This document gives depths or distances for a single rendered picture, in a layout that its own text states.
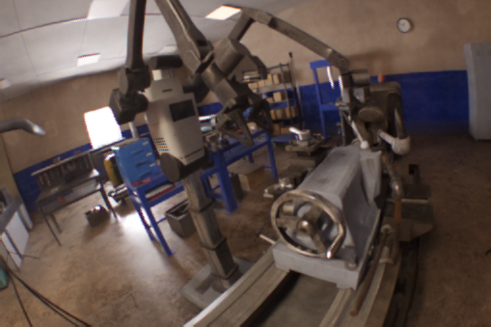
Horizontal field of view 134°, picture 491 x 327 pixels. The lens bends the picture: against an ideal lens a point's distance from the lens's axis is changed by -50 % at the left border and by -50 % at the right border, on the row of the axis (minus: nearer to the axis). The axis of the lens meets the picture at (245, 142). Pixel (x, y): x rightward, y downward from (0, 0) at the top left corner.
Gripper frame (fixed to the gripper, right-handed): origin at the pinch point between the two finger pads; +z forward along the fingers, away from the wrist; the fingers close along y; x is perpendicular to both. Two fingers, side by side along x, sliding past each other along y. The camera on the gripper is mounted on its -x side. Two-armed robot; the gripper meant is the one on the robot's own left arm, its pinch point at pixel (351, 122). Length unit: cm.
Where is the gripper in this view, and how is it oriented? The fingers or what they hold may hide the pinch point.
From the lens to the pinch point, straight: 91.2
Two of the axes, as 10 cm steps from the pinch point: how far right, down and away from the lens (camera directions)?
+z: 2.1, 9.5, 2.3
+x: -3.0, -1.6, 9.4
